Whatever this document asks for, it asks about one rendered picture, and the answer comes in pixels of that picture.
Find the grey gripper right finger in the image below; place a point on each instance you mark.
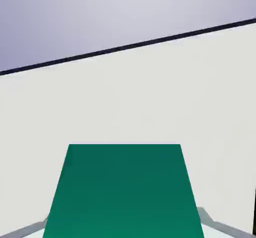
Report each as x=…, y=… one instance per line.
x=214, y=230

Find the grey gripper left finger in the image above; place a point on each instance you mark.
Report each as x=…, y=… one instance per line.
x=33, y=231

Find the small green cube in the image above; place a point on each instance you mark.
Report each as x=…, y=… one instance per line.
x=124, y=192

